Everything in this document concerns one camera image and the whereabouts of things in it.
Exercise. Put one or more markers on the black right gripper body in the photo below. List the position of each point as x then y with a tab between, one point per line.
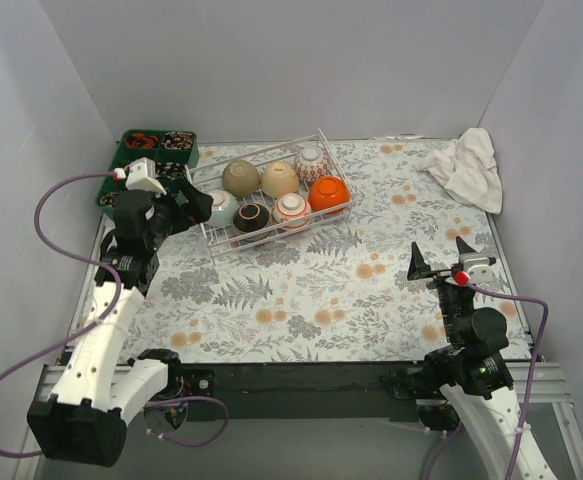
442	272

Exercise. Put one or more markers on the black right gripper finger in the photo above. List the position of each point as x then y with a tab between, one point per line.
463	248
418	269

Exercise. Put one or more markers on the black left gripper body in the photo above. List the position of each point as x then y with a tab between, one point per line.
172	206

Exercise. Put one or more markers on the white wire dish rack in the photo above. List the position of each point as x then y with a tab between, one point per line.
225	240

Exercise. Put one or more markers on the cream bird pattern bowl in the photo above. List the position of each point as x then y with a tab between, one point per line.
278	179

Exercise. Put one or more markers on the white bowl red wreath pattern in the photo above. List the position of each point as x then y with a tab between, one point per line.
292	211

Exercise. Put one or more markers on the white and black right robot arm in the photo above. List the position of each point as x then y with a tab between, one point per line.
470	372

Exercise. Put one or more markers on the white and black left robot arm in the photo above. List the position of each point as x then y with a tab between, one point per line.
86	415

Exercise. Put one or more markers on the dark floral scrunchie middle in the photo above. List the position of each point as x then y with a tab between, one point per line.
170	170

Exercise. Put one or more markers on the dark floral scrunchie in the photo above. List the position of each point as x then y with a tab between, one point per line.
178	140
170	170

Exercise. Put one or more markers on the olive tan bowl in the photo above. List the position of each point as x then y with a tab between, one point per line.
240	178

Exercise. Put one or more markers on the black gold pattern bowl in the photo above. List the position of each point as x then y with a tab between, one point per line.
251	217

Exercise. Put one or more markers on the dark patterned scrunchie front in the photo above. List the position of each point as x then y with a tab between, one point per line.
108	200

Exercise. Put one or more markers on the green compartment organizer tray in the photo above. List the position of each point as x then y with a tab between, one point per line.
137	143

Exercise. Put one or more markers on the dark floral scrunchie back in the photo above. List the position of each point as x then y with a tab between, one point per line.
178	140

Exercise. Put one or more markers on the crumpled white cloth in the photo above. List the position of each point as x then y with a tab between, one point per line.
467	170

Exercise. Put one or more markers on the floral patterned table mat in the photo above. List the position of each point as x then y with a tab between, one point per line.
334	292

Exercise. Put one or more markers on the white red diamond pattern bowl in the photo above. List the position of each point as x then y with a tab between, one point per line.
311	164

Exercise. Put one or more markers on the orange plastic bowl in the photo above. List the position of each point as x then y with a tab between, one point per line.
327	192

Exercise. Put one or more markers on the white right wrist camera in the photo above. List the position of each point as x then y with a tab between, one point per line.
474	268

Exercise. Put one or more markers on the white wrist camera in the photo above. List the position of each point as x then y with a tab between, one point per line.
140	175
474	268

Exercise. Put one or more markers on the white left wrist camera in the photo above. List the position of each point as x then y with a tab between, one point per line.
140	175

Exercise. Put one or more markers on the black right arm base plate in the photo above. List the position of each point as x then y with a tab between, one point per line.
424	382

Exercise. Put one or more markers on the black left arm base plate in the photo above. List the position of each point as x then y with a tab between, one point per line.
184	383

